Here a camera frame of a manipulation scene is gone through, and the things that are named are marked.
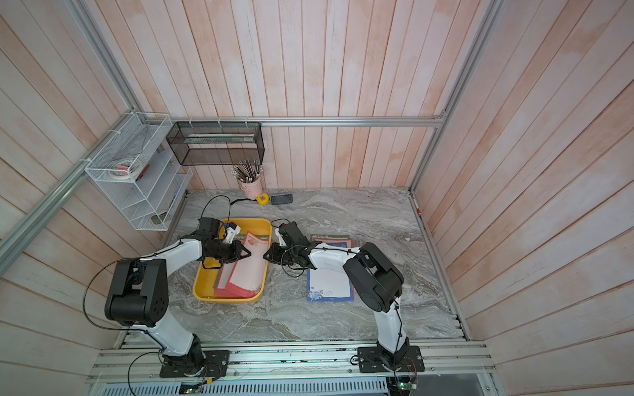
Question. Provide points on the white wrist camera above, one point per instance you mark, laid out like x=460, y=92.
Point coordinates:
x=231, y=231
x=280, y=238

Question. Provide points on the yellow tape measure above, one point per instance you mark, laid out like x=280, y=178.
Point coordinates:
x=263, y=199

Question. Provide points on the pink pencil cup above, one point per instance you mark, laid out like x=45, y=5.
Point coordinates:
x=252, y=190

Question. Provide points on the red bordered stationery paper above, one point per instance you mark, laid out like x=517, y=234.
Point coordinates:
x=236, y=281
x=258, y=248
x=342, y=243

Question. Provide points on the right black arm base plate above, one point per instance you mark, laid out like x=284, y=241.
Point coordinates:
x=376, y=359

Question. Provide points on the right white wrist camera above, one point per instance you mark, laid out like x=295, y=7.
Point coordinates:
x=280, y=238

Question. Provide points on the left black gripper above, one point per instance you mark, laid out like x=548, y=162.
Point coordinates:
x=236, y=254

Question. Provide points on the black mesh wall basket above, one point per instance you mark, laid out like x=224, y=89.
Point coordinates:
x=216, y=143

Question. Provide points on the blue bordered stationery paper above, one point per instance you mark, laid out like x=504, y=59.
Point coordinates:
x=327, y=281

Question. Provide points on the aluminium front rail frame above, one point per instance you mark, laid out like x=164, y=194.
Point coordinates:
x=295, y=367

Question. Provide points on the white wire shelf rack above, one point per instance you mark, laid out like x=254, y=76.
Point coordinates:
x=150, y=202

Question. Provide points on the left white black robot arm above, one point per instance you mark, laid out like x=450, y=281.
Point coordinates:
x=138, y=294

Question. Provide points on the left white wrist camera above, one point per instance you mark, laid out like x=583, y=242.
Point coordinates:
x=231, y=231

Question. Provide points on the green bordered stationery paper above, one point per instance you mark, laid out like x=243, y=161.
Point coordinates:
x=325, y=237
x=242, y=237

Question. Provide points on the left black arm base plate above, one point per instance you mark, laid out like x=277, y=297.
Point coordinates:
x=206, y=363

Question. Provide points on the tape roll on shelf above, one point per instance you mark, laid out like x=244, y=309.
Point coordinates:
x=127, y=169

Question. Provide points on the pencils bundle in cup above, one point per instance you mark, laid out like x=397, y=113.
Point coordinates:
x=247, y=171

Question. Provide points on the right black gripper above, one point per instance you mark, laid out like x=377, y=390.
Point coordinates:
x=273, y=256

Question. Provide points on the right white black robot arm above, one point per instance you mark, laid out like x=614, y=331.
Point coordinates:
x=373, y=275

